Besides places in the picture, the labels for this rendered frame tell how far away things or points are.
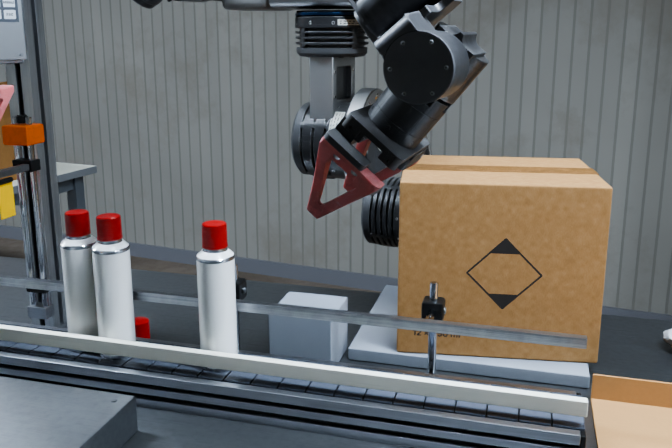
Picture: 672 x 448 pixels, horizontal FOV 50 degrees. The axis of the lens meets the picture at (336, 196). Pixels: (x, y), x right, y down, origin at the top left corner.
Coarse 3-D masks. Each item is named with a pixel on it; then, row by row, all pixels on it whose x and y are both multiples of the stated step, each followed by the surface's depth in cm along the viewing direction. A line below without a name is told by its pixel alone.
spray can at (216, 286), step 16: (208, 224) 95; (224, 224) 95; (208, 240) 94; (224, 240) 95; (208, 256) 94; (224, 256) 95; (208, 272) 94; (224, 272) 95; (208, 288) 95; (224, 288) 95; (208, 304) 96; (224, 304) 96; (208, 320) 96; (224, 320) 96; (208, 336) 97; (224, 336) 97; (208, 368) 98
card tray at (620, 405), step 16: (592, 384) 100; (608, 384) 99; (624, 384) 98; (640, 384) 98; (656, 384) 97; (592, 400) 99; (608, 400) 99; (624, 400) 99; (640, 400) 98; (656, 400) 98; (608, 416) 95; (624, 416) 95; (640, 416) 95; (656, 416) 95; (608, 432) 92; (624, 432) 92; (640, 432) 92; (656, 432) 92
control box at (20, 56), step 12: (0, 24) 108; (12, 24) 110; (0, 36) 109; (12, 36) 110; (24, 36) 111; (0, 48) 109; (12, 48) 110; (24, 48) 111; (0, 60) 110; (12, 60) 111; (24, 60) 112
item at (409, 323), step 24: (48, 288) 109; (264, 312) 100; (288, 312) 99; (312, 312) 98; (336, 312) 97; (360, 312) 97; (480, 336) 92; (504, 336) 92; (528, 336) 91; (552, 336) 90; (576, 336) 90
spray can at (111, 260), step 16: (96, 224) 99; (112, 224) 98; (112, 240) 99; (96, 256) 98; (112, 256) 98; (128, 256) 100; (96, 272) 99; (112, 272) 99; (128, 272) 101; (96, 288) 100; (112, 288) 99; (128, 288) 101; (96, 304) 101; (112, 304) 100; (128, 304) 101; (112, 320) 100; (128, 320) 101; (112, 336) 101; (128, 336) 102
